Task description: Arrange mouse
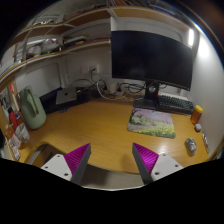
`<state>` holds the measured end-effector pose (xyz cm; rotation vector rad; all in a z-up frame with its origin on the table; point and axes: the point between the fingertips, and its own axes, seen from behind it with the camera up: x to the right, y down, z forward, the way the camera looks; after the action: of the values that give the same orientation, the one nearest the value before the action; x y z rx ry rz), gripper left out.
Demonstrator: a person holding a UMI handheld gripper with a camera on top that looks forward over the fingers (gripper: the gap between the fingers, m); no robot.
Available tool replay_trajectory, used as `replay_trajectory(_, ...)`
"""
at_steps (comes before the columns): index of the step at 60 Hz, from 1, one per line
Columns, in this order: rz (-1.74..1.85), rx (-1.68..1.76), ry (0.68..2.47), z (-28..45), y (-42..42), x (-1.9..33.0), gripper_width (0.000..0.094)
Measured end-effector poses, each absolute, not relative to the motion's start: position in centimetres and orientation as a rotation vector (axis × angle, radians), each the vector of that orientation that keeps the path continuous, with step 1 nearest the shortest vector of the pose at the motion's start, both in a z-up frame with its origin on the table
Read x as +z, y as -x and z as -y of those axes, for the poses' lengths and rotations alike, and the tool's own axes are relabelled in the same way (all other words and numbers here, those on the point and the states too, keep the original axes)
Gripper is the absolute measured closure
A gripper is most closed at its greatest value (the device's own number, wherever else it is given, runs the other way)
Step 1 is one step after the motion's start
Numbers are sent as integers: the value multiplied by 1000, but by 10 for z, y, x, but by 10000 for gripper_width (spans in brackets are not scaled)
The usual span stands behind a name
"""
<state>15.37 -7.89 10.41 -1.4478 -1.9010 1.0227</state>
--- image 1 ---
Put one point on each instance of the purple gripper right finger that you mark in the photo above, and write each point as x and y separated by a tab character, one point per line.
153	166

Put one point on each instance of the silver mini computer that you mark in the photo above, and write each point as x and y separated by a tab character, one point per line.
66	95

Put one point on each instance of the floral mouse pad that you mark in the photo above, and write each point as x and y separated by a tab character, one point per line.
150	122

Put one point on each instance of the black keyboard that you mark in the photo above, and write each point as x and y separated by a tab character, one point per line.
175	105

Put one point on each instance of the black computer monitor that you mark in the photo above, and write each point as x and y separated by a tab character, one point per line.
152	58

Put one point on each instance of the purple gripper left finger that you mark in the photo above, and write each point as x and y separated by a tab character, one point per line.
71	166

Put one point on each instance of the wooden wall shelf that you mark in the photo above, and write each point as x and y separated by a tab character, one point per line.
37	56

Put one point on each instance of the white power strip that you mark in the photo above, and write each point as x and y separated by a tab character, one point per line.
113	89

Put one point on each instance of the orange pill bottle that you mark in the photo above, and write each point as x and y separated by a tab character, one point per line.
196	114

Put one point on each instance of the small grey round object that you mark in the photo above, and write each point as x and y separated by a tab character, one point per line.
198	127

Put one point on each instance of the green watering can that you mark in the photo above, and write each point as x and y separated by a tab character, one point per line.
31	108

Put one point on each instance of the grey computer mouse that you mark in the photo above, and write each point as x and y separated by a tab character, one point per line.
191	146

